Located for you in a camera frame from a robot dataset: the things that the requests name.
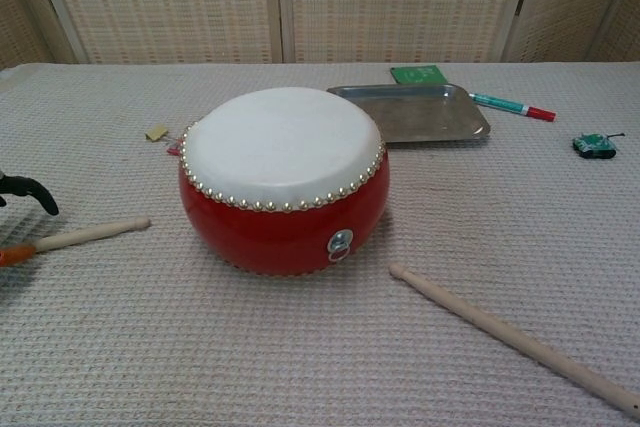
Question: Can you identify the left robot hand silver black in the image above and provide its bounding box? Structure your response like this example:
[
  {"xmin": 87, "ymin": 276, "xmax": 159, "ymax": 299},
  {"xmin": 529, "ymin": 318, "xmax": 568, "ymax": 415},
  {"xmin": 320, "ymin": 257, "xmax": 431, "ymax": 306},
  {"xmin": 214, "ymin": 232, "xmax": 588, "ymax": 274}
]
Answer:
[{"xmin": 0, "ymin": 169, "xmax": 60, "ymax": 268}]

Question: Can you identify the wooden drumstick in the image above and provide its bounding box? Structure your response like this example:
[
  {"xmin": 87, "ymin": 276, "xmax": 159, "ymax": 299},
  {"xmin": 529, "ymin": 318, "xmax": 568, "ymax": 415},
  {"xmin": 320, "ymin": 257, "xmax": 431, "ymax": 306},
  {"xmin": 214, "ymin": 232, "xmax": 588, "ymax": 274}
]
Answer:
[
  {"xmin": 388, "ymin": 261, "xmax": 640, "ymax": 421},
  {"xmin": 32, "ymin": 216, "xmax": 152, "ymax": 253}
]

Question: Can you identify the red and white drum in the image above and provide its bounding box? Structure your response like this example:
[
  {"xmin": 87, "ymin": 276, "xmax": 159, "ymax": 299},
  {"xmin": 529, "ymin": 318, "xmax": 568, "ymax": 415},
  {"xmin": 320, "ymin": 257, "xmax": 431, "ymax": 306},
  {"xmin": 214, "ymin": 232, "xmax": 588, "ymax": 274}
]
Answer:
[{"xmin": 178, "ymin": 86, "xmax": 392, "ymax": 279}]

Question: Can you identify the rectangular metal tray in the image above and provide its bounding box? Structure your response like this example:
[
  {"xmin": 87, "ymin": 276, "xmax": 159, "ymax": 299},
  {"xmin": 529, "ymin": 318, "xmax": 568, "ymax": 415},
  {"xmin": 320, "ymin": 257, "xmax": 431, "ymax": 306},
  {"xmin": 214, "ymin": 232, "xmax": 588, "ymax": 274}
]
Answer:
[{"xmin": 326, "ymin": 82, "xmax": 491, "ymax": 144}]

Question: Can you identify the yellow binder clip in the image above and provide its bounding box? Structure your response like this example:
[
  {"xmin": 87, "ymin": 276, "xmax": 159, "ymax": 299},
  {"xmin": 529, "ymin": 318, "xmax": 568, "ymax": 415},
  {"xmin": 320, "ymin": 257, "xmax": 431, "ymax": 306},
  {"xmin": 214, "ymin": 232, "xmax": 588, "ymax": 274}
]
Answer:
[{"xmin": 144, "ymin": 123, "xmax": 184, "ymax": 143}]

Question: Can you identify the woven folding screen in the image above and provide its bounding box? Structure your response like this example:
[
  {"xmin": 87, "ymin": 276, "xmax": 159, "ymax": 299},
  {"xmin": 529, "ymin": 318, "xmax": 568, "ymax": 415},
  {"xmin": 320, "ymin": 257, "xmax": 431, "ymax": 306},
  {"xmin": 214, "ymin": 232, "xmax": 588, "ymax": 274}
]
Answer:
[{"xmin": 0, "ymin": 0, "xmax": 640, "ymax": 68}]

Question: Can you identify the beige woven tablecloth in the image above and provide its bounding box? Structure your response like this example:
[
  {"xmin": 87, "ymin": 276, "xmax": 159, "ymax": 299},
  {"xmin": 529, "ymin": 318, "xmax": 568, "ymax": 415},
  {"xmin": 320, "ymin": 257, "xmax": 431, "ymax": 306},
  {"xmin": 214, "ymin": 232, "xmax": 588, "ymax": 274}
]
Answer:
[{"xmin": 0, "ymin": 61, "xmax": 640, "ymax": 427}]

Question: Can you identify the green circuit board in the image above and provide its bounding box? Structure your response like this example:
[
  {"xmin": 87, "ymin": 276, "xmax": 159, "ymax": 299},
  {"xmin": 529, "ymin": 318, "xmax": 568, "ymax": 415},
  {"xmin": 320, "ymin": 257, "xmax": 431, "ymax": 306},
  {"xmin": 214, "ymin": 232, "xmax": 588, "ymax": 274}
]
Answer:
[{"xmin": 389, "ymin": 64, "xmax": 451, "ymax": 86}]

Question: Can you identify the green marker with red cap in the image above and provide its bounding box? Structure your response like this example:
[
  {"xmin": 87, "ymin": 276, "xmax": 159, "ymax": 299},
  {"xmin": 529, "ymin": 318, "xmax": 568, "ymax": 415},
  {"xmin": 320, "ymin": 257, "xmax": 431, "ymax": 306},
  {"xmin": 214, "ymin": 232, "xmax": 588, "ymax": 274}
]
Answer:
[{"xmin": 468, "ymin": 91, "xmax": 557, "ymax": 123}]

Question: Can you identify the small green toy tank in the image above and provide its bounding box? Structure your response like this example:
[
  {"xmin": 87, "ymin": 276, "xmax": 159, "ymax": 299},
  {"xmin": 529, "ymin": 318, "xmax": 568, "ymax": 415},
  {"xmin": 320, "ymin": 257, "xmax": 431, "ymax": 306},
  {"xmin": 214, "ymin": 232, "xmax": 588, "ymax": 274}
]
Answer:
[{"xmin": 571, "ymin": 132, "xmax": 626, "ymax": 160}]

